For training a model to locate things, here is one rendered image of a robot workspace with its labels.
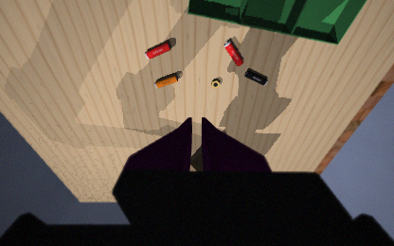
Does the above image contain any green rack of three bins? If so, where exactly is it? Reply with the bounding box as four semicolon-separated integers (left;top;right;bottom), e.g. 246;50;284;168
188;0;367;45

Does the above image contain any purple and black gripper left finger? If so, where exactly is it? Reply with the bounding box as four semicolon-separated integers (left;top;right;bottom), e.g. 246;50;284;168
121;117;192;172

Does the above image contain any black battery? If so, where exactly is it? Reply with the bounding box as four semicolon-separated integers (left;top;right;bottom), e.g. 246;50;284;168
244;70;268;85

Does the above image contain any red battery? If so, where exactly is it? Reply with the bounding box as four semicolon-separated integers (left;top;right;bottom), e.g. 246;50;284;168
224;41;243;66
145;43;171;60

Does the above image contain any yellow hex nut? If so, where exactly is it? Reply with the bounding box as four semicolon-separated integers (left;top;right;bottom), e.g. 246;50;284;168
211;79;220;89

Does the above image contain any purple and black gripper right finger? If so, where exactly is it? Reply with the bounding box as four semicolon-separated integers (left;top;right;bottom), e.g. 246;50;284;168
202;117;272;171

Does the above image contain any orange battery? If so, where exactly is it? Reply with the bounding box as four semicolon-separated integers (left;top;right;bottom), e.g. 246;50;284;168
154;75;178;89

